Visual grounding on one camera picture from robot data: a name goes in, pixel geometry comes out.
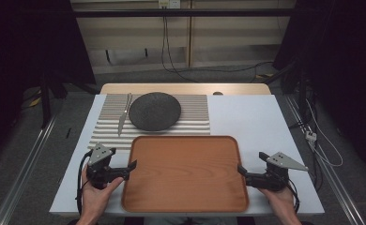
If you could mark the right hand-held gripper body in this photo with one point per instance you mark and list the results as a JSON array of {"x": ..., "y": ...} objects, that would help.
[{"x": 276, "y": 178}]

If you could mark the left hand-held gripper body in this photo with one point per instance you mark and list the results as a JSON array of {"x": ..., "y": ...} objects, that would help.
[{"x": 99, "y": 170}]

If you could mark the wooden tray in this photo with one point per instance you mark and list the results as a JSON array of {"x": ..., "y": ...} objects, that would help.
[{"x": 184, "y": 175}]

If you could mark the person's right hand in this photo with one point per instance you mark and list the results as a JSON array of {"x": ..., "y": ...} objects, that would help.
[{"x": 282, "y": 201}]

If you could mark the person's left hand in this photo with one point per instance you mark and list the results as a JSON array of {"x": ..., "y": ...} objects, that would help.
[{"x": 95, "y": 201}]

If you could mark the silver table knife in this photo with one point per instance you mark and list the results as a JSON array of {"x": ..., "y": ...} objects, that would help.
[{"x": 122, "y": 120}]

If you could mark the white power strip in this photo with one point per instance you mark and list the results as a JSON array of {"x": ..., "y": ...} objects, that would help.
[{"x": 310, "y": 135}]

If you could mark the dark grey round plate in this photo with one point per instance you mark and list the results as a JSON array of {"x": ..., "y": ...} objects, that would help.
[{"x": 154, "y": 112}]

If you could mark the black metal stand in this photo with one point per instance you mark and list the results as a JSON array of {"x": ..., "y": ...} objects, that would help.
[
  {"x": 45, "y": 103},
  {"x": 302, "y": 93}
]

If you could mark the small dark round object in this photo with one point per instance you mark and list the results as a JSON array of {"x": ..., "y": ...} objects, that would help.
[{"x": 217, "y": 93}]

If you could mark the striped grey placemat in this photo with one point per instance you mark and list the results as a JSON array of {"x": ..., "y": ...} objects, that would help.
[{"x": 193, "y": 109}]

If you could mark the black curtain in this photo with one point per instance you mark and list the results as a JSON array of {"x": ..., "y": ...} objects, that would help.
[
  {"x": 343, "y": 62},
  {"x": 21, "y": 56}
]

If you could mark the black horizontal bar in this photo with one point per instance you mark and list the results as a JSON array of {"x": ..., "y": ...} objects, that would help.
[{"x": 184, "y": 12}]

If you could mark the metal floor rail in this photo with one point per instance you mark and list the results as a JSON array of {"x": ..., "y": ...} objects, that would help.
[
  {"x": 24, "y": 168},
  {"x": 334, "y": 181}
]

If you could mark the white wall socket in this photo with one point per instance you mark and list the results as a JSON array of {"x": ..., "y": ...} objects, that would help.
[{"x": 169, "y": 3}]

